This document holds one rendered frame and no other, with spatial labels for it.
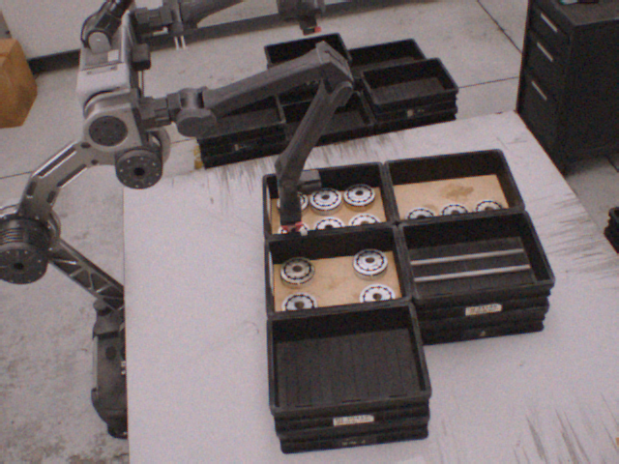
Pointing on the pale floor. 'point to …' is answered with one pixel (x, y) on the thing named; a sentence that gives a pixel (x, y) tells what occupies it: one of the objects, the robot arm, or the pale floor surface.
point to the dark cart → (571, 78)
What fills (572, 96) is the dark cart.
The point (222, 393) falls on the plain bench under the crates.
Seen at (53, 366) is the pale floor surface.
